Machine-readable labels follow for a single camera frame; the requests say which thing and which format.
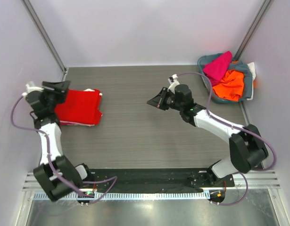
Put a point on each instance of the blue laundry basket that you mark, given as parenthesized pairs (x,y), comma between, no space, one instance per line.
(201,63)

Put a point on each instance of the orange t shirt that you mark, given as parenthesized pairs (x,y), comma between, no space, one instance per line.
(231,86)

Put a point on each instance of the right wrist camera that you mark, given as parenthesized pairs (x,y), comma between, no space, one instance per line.
(173,81)

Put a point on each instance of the aluminium frame post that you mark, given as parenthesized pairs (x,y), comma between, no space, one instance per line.
(262,11)
(39,26)

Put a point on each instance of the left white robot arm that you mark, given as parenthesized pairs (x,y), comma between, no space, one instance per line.
(56,175)

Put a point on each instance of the white slotted cable duct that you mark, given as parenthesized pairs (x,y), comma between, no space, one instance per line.
(129,197)

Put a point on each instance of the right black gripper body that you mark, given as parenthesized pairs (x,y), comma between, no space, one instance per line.
(164,98)

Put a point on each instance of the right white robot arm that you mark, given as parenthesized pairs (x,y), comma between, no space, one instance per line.
(246,149)

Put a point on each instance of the aluminium front rail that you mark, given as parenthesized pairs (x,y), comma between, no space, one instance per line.
(266,179)

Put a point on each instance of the magenta t shirt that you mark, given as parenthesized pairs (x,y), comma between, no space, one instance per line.
(216,66)

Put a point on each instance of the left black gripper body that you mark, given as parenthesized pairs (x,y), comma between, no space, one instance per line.
(49,97)

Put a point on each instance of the white t shirt in basket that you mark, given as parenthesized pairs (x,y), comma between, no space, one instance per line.
(252,69)

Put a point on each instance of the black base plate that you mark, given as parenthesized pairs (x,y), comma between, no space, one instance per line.
(170,180)

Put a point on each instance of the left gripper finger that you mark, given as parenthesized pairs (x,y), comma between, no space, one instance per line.
(58,96)
(56,87)

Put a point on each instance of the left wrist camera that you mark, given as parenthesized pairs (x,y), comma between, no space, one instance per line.
(30,87)

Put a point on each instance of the left aluminium frame post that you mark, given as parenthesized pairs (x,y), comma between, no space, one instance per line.
(39,26)

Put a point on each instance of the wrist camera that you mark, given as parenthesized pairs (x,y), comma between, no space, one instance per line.
(30,87)
(173,81)

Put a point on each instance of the red t shirt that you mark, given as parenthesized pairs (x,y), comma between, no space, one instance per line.
(75,106)

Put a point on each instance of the right aluminium frame post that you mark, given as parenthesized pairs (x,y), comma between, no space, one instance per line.
(262,11)

